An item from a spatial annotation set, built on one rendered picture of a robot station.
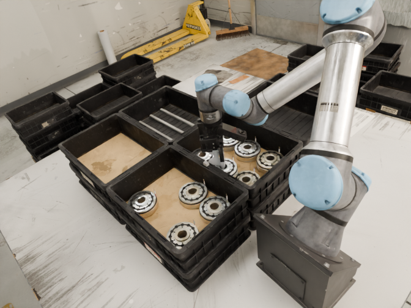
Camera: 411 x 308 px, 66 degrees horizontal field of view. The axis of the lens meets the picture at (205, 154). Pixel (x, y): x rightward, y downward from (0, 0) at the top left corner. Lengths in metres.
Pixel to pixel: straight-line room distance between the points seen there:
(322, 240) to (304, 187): 0.19
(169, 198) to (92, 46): 3.53
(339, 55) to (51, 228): 1.21
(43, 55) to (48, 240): 3.13
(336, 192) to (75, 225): 1.03
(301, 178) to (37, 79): 3.86
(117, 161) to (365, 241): 0.99
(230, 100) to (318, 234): 0.44
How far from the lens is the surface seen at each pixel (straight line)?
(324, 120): 0.77
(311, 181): 0.73
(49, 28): 4.27
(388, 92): 2.41
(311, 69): 0.99
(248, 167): 1.22
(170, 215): 1.10
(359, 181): 0.87
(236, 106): 0.93
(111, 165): 1.39
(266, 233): 0.92
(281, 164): 1.08
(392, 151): 1.57
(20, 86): 4.28
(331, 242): 0.90
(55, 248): 1.38
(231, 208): 0.95
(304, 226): 0.88
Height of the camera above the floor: 1.66
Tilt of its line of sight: 40 degrees down
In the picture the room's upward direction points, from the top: 10 degrees counter-clockwise
